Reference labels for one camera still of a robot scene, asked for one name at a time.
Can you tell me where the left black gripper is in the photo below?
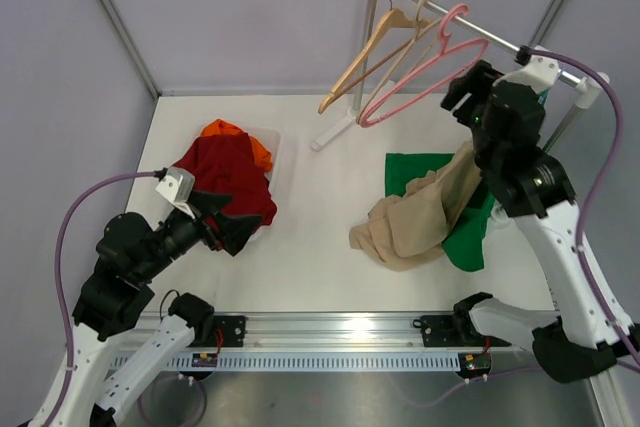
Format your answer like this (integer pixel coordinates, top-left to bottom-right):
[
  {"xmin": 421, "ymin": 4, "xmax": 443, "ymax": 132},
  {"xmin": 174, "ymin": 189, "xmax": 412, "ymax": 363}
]
[{"xmin": 136, "ymin": 189, "xmax": 263, "ymax": 282}]

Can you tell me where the red t shirt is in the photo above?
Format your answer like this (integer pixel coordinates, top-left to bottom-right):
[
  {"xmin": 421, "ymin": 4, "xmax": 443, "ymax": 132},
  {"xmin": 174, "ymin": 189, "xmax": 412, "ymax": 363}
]
[{"xmin": 173, "ymin": 134, "xmax": 277, "ymax": 226}]

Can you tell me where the pink plastic hanger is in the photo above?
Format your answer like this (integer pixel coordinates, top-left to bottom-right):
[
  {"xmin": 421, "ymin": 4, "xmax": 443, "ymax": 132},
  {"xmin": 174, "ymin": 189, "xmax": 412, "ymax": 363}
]
[{"xmin": 357, "ymin": 3, "xmax": 489, "ymax": 128}]

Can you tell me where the orange t shirt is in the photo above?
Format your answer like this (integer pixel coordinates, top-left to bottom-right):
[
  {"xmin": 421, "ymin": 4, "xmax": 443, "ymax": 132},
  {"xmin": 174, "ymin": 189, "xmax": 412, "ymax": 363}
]
[{"xmin": 200, "ymin": 119, "xmax": 273, "ymax": 173}]

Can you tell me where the beige plastic hanger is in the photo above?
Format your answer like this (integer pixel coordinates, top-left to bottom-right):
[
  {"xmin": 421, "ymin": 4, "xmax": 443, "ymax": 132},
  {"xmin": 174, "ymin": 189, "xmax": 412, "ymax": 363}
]
[{"xmin": 365, "ymin": 0, "xmax": 441, "ymax": 107}]

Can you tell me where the wooden hanger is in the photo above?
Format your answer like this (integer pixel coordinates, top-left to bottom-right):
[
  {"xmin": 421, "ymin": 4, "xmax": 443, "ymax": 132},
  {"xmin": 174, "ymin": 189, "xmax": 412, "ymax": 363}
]
[{"xmin": 318, "ymin": 8, "xmax": 415, "ymax": 114}]

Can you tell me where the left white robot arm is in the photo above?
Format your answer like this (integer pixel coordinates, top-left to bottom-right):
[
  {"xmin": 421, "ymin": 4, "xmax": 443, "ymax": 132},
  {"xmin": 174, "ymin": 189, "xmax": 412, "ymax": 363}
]
[{"xmin": 29, "ymin": 192, "xmax": 262, "ymax": 426}]

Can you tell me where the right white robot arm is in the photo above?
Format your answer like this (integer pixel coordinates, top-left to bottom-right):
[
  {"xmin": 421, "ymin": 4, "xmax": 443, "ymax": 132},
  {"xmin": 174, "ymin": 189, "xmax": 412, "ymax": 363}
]
[{"xmin": 441, "ymin": 60, "xmax": 639, "ymax": 384}]

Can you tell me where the beige t shirt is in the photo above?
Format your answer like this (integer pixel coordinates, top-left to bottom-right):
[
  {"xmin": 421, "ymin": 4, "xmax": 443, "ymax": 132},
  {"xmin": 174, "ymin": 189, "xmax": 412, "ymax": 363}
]
[{"xmin": 349, "ymin": 141, "xmax": 481, "ymax": 272}]

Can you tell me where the green t shirt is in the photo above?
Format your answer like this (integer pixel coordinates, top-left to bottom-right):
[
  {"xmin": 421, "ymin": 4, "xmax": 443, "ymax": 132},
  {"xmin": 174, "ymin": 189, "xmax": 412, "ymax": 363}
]
[{"xmin": 385, "ymin": 153, "xmax": 494, "ymax": 272}]

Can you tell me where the clear plastic basket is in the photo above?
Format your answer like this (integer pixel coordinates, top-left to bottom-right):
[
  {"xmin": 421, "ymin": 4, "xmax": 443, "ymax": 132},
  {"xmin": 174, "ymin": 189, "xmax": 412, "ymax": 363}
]
[{"xmin": 238, "ymin": 125, "xmax": 284, "ymax": 242}]

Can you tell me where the metal clothes rack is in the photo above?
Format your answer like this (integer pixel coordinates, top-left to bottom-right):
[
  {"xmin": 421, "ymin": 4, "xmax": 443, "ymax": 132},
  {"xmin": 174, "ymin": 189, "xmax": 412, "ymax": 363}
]
[{"xmin": 310, "ymin": 0, "xmax": 612, "ymax": 228}]

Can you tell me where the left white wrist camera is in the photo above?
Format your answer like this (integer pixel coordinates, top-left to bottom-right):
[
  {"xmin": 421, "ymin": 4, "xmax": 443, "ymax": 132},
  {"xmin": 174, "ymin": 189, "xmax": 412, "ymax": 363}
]
[{"xmin": 155, "ymin": 166, "xmax": 196, "ymax": 219}]

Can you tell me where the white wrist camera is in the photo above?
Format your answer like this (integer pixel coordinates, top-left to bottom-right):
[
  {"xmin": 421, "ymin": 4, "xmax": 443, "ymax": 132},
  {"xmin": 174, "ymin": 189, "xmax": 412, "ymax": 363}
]
[
  {"xmin": 494, "ymin": 46, "xmax": 561, "ymax": 94},
  {"xmin": 155, "ymin": 166, "xmax": 196, "ymax": 219}
]

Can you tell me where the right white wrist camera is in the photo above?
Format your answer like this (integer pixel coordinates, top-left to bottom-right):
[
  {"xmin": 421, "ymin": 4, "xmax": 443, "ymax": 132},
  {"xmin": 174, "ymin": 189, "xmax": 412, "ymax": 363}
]
[{"xmin": 494, "ymin": 46, "xmax": 561, "ymax": 94}]

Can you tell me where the white slotted cable duct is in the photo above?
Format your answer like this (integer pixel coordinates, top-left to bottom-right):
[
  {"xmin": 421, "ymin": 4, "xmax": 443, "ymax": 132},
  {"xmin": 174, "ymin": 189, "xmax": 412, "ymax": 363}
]
[{"xmin": 109, "ymin": 351, "xmax": 461, "ymax": 371}]

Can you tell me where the aluminium mounting rail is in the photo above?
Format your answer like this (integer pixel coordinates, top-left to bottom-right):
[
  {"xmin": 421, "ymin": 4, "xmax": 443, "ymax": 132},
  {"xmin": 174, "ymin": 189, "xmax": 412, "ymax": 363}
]
[{"xmin": 215, "ymin": 312, "xmax": 510, "ymax": 353}]

